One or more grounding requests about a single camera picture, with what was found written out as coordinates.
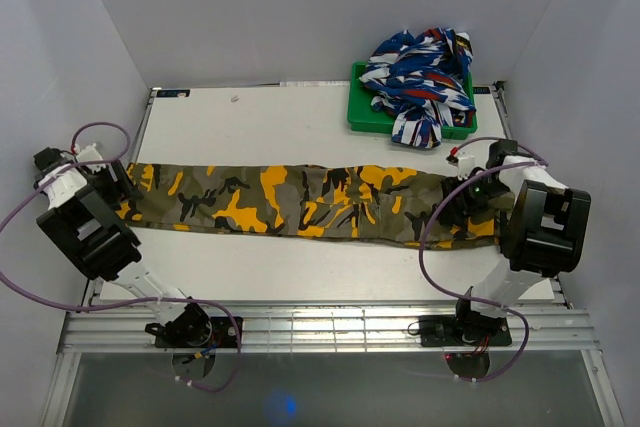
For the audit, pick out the blue white red trousers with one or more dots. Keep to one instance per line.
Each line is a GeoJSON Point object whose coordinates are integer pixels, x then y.
{"type": "Point", "coordinates": [420, 82]}

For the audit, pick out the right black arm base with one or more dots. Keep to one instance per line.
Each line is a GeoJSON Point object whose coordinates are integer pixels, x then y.
{"type": "Point", "coordinates": [466, 344]}

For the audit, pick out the left dark corner label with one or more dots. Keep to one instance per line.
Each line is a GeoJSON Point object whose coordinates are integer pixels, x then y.
{"type": "Point", "coordinates": [173, 93]}

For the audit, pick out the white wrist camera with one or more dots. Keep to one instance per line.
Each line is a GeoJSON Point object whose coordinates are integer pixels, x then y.
{"type": "Point", "coordinates": [465, 165]}
{"type": "Point", "coordinates": [89, 153]}

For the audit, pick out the aluminium frame rail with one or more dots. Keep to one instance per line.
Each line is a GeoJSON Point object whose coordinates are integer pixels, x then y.
{"type": "Point", "coordinates": [329, 329]}

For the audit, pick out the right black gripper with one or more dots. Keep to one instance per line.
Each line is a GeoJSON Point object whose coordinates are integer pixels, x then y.
{"type": "Point", "coordinates": [452, 212]}

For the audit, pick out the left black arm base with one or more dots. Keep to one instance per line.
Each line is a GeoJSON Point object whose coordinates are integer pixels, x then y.
{"type": "Point", "coordinates": [225, 334]}

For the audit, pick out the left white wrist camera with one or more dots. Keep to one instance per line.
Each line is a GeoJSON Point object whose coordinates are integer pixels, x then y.
{"type": "Point", "coordinates": [89, 153]}

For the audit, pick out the green plastic tray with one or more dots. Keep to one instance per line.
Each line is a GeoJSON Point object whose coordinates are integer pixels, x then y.
{"type": "Point", "coordinates": [362, 118]}

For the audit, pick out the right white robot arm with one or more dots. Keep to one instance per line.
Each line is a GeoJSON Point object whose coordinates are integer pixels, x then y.
{"type": "Point", "coordinates": [541, 227]}

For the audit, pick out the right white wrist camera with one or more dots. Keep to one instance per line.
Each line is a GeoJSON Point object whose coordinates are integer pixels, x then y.
{"type": "Point", "coordinates": [465, 165]}

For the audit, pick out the camouflage yellow green trousers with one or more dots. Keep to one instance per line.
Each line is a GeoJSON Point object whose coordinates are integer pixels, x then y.
{"type": "Point", "coordinates": [364, 203]}

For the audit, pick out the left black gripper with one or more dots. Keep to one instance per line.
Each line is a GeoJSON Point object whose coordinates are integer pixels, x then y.
{"type": "Point", "coordinates": [120, 189]}

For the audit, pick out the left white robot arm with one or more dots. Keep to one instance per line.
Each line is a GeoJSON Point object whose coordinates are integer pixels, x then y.
{"type": "Point", "coordinates": [84, 192]}

